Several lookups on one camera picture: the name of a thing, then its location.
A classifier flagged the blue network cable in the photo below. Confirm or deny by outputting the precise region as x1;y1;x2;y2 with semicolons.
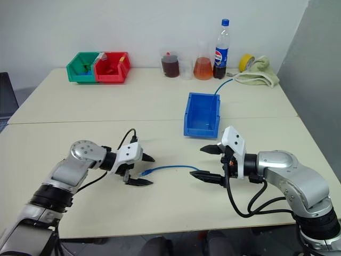
213;78;233;96
138;165;201;177

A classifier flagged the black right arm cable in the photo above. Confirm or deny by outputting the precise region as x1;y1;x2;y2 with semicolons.
222;156;297;219

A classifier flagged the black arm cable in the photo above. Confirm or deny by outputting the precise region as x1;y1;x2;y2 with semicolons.
222;156;297;219
70;128;139;193

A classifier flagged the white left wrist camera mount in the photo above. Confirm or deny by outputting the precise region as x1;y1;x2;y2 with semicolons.
110;142;143;175

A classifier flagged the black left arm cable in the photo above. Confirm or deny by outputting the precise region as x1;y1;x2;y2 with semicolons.
70;128;139;193

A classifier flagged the blue plastic bin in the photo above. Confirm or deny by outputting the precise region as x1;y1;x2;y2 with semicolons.
183;92;222;138

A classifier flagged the red plastic bin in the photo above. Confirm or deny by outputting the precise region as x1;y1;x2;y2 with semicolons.
93;51;132;84

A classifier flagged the empty clear beaker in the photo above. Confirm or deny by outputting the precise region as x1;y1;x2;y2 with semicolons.
179;57;194;81

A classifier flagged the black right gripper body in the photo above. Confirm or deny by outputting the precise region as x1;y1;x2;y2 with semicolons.
219;145;240;180

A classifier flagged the pale green towel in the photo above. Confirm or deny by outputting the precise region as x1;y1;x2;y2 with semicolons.
232;55;280;89

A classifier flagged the flask with orange liquid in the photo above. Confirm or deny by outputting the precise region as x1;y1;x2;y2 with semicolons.
193;39;214;81

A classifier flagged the cola bottle with blue cap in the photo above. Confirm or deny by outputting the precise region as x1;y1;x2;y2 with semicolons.
212;18;231;80

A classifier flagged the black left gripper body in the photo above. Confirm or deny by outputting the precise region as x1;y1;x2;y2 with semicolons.
120;164;137;185

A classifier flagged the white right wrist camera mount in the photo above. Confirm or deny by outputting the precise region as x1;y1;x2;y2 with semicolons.
220;125;246;180

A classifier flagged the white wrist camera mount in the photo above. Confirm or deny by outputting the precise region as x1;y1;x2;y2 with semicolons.
110;142;143;175
220;125;246;180

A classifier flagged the beaker with dark liquid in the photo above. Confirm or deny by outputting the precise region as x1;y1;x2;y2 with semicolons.
160;50;181;79

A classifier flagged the yellow tape roll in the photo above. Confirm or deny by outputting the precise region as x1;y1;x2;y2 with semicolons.
238;53;255;73

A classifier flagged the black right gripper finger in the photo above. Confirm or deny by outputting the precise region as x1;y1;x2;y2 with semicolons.
199;144;222;156
189;170;226;188

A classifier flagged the green plastic bin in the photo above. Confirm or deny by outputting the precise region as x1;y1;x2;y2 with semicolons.
66;51;102;84

